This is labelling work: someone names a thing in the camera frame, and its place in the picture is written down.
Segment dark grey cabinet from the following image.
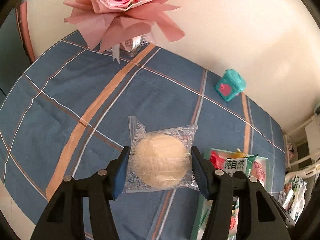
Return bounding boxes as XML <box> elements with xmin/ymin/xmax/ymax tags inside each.
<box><xmin>0</xmin><ymin>7</ymin><xmax>31</xmax><ymax>96</ymax></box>

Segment small teal box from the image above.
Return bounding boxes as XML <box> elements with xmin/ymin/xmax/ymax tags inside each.
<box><xmin>214</xmin><ymin>69</ymin><xmax>247</xmax><ymax>102</ymax></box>

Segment printed plastic bags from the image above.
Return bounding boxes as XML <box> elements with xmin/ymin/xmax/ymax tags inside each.
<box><xmin>280</xmin><ymin>175</ymin><xmax>308</xmax><ymax>222</ymax></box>

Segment white wooden furniture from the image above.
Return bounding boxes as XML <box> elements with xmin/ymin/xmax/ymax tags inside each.
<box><xmin>282</xmin><ymin>114</ymin><xmax>320</xmax><ymax>178</ymax></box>

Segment round pastry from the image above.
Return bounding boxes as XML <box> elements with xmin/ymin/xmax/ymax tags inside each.
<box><xmin>122</xmin><ymin>116</ymin><xmax>200</xmax><ymax>195</ymax></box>

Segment pink cake packet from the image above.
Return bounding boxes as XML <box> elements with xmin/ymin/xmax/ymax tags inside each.
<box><xmin>251</xmin><ymin>160</ymin><xmax>268</xmax><ymax>188</ymax></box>

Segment clear glass vase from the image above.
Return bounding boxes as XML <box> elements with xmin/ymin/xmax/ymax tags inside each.
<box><xmin>119</xmin><ymin>33</ymin><xmax>156</xmax><ymax>56</ymax></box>

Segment green snack packet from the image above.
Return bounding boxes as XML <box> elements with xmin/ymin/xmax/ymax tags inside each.
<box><xmin>223</xmin><ymin>157</ymin><xmax>252</xmax><ymax>178</ymax></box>

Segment pink paper rose bouquet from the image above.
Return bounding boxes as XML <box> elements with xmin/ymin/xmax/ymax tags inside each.
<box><xmin>63</xmin><ymin>0</ymin><xmax>202</xmax><ymax>63</ymax></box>

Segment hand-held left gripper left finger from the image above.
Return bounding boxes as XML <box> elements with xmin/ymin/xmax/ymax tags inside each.
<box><xmin>31</xmin><ymin>146</ymin><xmax>131</xmax><ymax>240</ymax></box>

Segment blue plaid tablecloth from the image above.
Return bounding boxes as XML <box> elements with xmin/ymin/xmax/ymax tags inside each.
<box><xmin>0</xmin><ymin>30</ymin><xmax>286</xmax><ymax>240</ymax></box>

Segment teal shallow cardboard tray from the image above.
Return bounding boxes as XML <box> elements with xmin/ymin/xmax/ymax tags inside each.
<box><xmin>196</xmin><ymin>148</ymin><xmax>272</xmax><ymax>240</ymax></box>

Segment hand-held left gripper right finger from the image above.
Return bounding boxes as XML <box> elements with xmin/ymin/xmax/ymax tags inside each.
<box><xmin>191</xmin><ymin>146</ymin><xmax>292</xmax><ymax>240</ymax></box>

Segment red flower packet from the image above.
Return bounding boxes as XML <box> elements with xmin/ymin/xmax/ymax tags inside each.
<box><xmin>209</xmin><ymin>151</ymin><xmax>227</xmax><ymax>172</ymax></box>

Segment pink upright panel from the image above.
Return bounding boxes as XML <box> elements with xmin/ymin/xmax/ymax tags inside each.
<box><xmin>16</xmin><ymin>1</ymin><xmax>36</xmax><ymax>63</ymax></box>

